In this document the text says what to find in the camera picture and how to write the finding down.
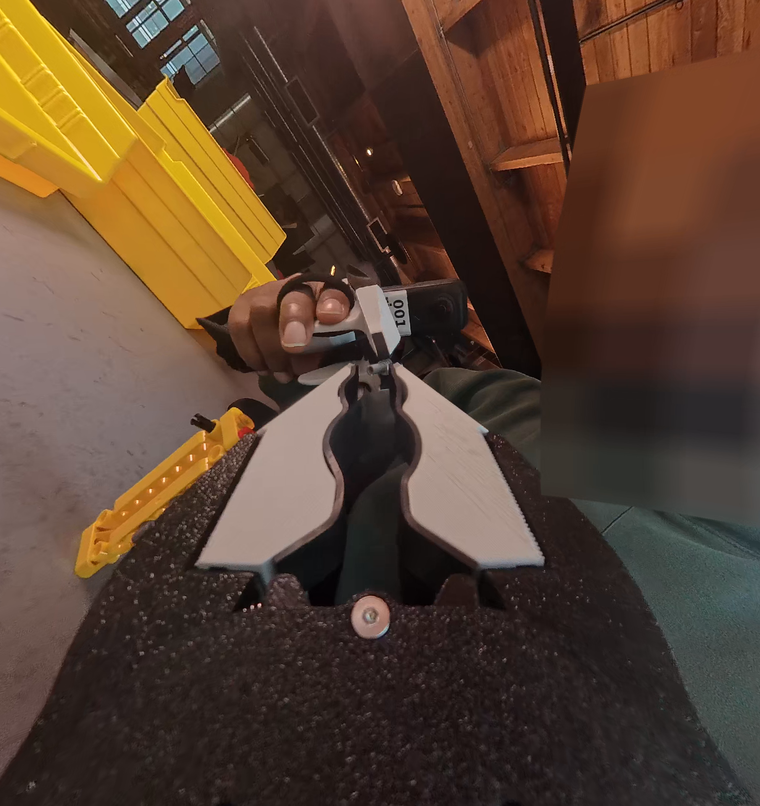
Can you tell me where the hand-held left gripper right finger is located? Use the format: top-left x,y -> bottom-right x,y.
388,364 -> 546,573

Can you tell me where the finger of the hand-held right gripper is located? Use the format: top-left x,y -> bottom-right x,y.
354,285 -> 403,363

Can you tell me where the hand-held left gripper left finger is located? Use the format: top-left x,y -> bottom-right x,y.
194,365 -> 359,577

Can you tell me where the yellow lego beam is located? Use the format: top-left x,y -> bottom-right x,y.
74,406 -> 256,579

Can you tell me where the person's right hand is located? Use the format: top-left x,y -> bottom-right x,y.
229,277 -> 357,385

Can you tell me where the yellow parts bin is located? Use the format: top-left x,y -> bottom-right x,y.
137,76 -> 288,265
0,0 -> 138,199
59,63 -> 277,328

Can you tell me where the person's green sweatshirt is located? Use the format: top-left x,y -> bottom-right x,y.
260,368 -> 760,806

